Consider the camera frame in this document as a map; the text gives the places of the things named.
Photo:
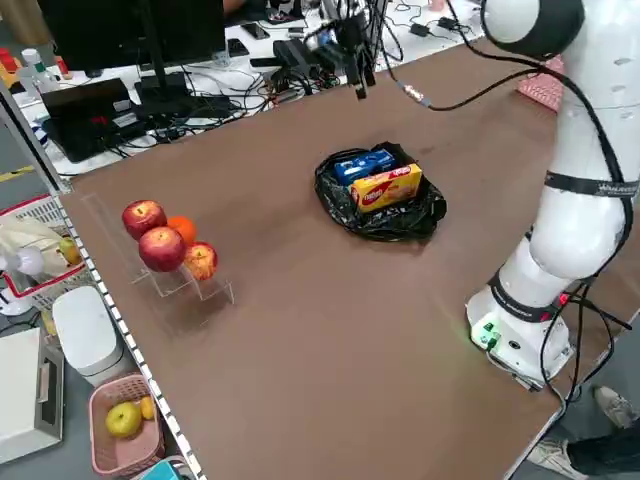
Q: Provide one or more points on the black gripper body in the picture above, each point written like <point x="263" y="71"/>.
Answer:
<point x="351" y="34"/>

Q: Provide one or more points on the blue cookie box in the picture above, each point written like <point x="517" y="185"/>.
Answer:
<point x="360" y="165"/>

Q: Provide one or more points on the yellow wafer box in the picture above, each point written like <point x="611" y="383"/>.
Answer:
<point x="385" y="192"/>

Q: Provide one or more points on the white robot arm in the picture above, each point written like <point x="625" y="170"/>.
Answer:
<point x="575" y="240"/>

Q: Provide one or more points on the black plastic bag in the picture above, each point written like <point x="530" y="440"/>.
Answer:
<point x="400" y="225"/>

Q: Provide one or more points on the white basket red rim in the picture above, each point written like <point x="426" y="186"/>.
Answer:
<point x="45" y="210"/>

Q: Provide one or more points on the cream cloth bag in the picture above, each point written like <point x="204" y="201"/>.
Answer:
<point x="25" y="235"/>

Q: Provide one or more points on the tall pink plastic basket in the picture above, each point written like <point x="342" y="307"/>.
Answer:
<point x="100" y="450"/>

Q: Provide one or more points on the black finned power supply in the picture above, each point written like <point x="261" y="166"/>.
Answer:
<point x="295" y="55"/>
<point x="325" y="57"/>

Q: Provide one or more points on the white side desk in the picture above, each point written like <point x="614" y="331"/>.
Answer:
<point x="300" y="20"/>

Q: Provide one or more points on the black power adapter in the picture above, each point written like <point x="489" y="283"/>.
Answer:
<point x="447" y="23"/>
<point x="420" y="29"/>

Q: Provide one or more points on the person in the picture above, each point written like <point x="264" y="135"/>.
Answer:
<point x="280" y="15"/>
<point x="600" y="455"/>

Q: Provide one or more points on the black smartphone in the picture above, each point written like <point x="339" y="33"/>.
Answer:
<point x="256" y="31"/>

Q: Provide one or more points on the black monitor stand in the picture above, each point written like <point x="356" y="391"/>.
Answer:
<point x="165" y="95"/>

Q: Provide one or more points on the orange fruit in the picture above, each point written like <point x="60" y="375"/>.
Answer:
<point x="186" y="229"/>

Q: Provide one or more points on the red yellow streaked apple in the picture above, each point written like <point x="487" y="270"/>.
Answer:
<point x="202" y="262"/>

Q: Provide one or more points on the black computer monitor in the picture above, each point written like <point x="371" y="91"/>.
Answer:
<point x="100" y="30"/>

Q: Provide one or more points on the clear acrylic fruit stand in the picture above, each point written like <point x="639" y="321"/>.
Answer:
<point x="215" y="300"/>

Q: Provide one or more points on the black electronics case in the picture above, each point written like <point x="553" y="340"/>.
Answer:
<point x="85" y="115"/>

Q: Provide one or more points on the clear plastic water bottle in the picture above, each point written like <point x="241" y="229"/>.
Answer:
<point x="37" y="75"/>

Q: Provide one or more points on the small yellow green fruit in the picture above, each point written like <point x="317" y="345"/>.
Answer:
<point x="70" y="251"/>

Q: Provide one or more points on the white rounded bin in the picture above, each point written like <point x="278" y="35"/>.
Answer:
<point x="85" y="325"/>

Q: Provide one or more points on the white handheld fan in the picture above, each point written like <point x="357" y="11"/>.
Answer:
<point x="22" y="262"/>

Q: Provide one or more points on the yellow pear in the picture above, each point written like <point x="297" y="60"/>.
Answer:
<point x="124" y="421"/>

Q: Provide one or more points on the teal box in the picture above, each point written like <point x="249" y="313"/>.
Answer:
<point x="165" y="471"/>

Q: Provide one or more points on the white grey machine box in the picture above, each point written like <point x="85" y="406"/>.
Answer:
<point x="20" y="390"/>

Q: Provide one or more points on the aluminium frame post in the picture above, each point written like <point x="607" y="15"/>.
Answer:
<point x="377" y="20"/>
<point x="30" y="140"/>

